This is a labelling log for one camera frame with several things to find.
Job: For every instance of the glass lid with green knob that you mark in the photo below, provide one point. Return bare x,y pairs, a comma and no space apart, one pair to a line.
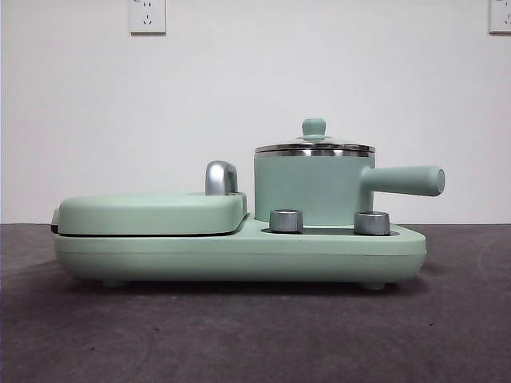
314,127

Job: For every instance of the silver control knob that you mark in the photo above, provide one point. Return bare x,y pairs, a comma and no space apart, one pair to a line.
371,223
286,220

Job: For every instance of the mint green breakfast machine base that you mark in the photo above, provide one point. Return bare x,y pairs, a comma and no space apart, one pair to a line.
239,259

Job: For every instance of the white wall socket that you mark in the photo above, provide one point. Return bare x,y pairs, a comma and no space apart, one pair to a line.
147,18
501,16

